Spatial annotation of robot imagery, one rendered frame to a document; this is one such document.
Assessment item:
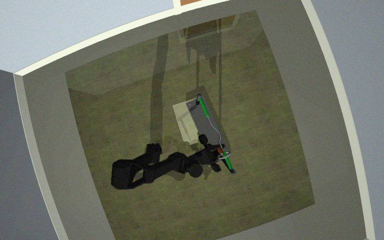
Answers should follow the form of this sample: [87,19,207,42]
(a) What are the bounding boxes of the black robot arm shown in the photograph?
[111,143,216,190]

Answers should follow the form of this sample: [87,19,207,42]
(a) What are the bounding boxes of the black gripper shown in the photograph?
[194,134,225,173]

